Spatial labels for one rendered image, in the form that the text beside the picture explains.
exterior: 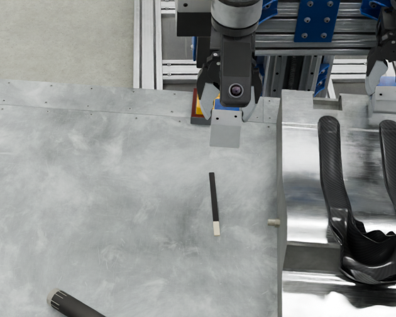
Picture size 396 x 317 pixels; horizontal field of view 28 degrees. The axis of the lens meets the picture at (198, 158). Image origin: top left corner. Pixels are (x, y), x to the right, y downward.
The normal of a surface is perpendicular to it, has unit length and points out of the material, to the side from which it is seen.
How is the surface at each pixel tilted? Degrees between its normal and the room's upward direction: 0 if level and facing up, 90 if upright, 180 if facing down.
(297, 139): 3
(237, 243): 0
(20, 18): 0
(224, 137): 90
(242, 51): 33
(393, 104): 91
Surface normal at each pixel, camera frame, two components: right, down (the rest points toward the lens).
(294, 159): 0.04, -0.62
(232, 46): 0.04, -0.14
